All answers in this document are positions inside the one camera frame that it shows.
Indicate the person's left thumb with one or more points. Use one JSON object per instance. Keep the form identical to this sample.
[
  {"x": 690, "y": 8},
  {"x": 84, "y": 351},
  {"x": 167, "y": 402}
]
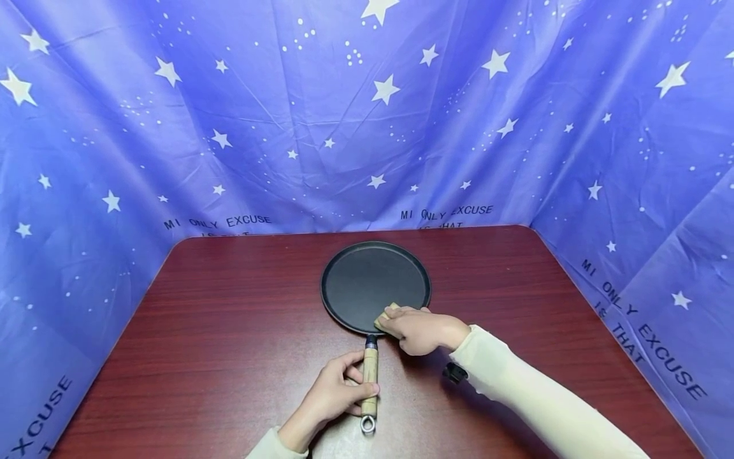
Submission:
[{"x": 347, "y": 362}]

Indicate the yellow sponge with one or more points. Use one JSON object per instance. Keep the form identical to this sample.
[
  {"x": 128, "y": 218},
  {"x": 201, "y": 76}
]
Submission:
[{"x": 382, "y": 317}]

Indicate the black wrist band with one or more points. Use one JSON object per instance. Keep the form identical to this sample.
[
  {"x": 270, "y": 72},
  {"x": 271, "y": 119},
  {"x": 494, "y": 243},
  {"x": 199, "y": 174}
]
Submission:
[{"x": 455, "y": 373}]

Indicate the person's left hand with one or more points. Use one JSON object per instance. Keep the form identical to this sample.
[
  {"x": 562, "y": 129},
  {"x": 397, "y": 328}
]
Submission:
[{"x": 330, "y": 395}]

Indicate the person's left forearm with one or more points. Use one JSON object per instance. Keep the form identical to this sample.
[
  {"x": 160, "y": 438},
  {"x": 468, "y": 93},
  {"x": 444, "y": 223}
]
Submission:
[{"x": 281, "y": 443}]

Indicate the person's left fingers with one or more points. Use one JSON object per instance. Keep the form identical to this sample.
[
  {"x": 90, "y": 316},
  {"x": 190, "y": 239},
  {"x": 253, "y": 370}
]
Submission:
[{"x": 362, "y": 390}]

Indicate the person's right fingers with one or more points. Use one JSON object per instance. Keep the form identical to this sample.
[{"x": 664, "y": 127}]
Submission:
[{"x": 401, "y": 317}]

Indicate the person's right hand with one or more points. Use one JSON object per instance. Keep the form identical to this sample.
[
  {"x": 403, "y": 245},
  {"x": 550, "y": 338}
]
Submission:
[{"x": 424, "y": 331}]

